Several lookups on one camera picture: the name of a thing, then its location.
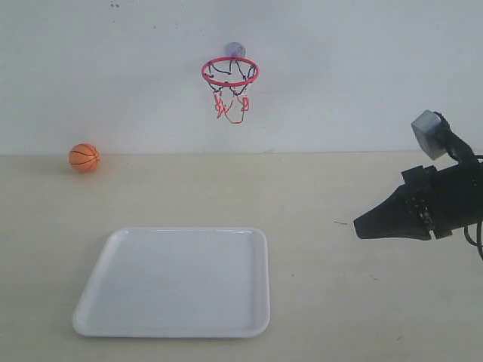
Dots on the small orange basketball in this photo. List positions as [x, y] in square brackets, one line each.
[84, 158]

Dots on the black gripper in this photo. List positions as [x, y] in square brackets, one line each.
[431, 204]

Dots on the white plastic tray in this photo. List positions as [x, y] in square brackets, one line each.
[178, 283]

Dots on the red mini basketball hoop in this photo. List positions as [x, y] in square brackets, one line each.
[229, 79]

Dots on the clear suction cup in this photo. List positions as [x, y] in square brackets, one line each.
[234, 49]

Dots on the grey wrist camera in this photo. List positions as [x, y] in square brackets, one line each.
[429, 130]

